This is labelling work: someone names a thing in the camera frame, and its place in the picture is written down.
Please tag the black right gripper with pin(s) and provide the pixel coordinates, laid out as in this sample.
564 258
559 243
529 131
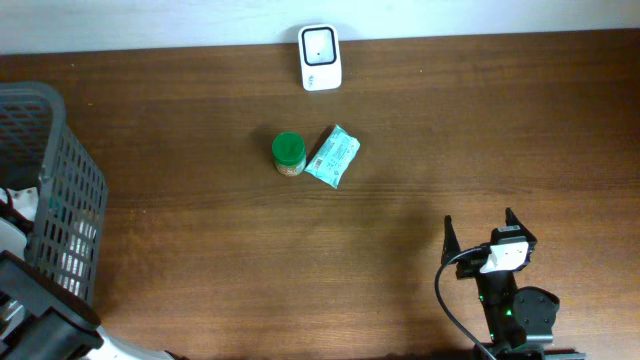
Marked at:
468 268

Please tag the mint green tissue pack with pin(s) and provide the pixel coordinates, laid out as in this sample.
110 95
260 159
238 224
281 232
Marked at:
333 157

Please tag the green lid jar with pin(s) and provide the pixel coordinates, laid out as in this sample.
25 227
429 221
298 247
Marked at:
289 152

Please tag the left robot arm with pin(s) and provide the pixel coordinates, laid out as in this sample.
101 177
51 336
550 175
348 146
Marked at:
42 320

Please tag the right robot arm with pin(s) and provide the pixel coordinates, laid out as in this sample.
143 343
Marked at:
520 320

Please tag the white barcode scanner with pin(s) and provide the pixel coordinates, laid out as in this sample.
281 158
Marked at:
320 57

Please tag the grey plastic mesh basket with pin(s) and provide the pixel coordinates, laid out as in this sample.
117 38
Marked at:
39 150

